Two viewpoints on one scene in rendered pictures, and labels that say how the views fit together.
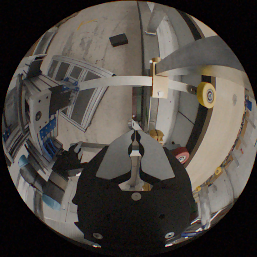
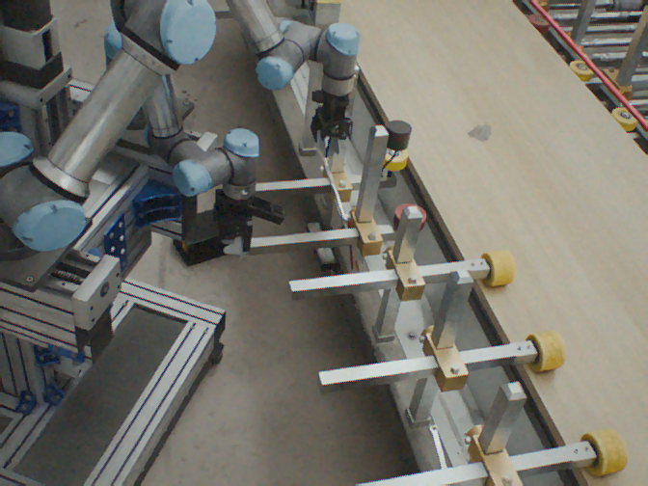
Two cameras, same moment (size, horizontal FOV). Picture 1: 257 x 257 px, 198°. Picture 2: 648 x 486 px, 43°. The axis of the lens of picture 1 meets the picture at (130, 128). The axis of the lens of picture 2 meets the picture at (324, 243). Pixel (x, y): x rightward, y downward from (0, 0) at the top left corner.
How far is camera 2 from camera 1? 2.10 m
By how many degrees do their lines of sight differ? 77
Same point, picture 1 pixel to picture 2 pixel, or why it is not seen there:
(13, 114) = not seen: hidden behind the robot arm
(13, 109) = not seen: hidden behind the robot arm
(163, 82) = (340, 176)
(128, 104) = (286, 446)
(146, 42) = (307, 168)
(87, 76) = (131, 320)
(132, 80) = (309, 182)
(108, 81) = (283, 185)
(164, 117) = not seen: hidden behind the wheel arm
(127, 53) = (241, 284)
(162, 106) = (371, 261)
